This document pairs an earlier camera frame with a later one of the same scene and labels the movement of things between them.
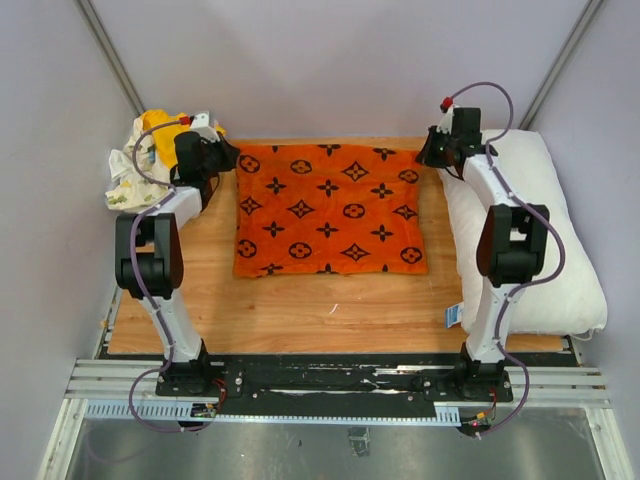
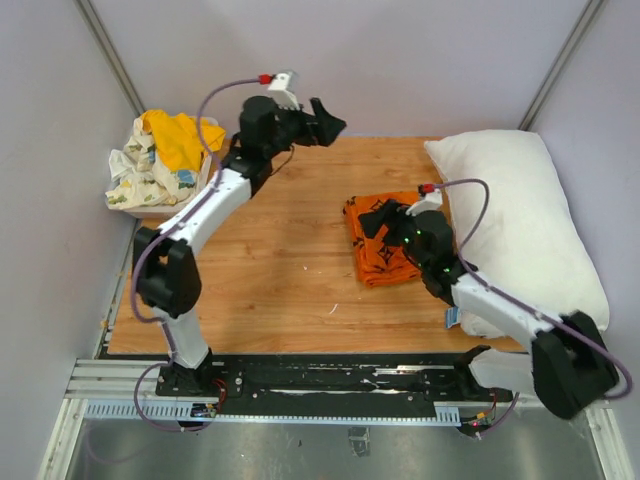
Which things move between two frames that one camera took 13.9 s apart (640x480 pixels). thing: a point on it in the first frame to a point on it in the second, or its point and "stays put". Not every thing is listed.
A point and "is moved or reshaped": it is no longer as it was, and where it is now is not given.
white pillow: [572, 299] stays put
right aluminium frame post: [591, 9] stays put
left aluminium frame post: [95, 24] stays put
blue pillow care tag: [453, 315] stays put
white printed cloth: [132, 191] stays put
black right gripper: [426, 156] to [391, 213]
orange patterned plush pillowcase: [313, 210] is moved or reshaped
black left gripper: [229, 153] to [328, 128]
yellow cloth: [163, 137] stays put
